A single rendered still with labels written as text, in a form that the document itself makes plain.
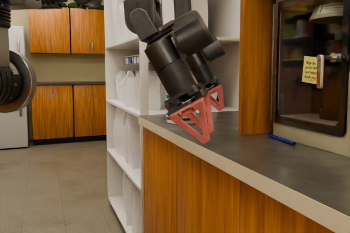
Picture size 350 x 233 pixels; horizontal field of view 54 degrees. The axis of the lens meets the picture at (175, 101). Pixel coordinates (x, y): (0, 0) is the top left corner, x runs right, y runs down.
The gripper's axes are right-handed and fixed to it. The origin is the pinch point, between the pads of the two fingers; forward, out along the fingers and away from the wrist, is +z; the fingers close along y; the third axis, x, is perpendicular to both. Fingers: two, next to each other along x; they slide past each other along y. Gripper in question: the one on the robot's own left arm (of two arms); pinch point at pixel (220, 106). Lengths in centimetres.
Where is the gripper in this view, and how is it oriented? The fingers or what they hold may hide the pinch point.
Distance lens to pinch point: 115.9
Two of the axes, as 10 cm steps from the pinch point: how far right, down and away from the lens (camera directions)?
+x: -8.6, 4.8, 2.0
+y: 1.8, -0.9, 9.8
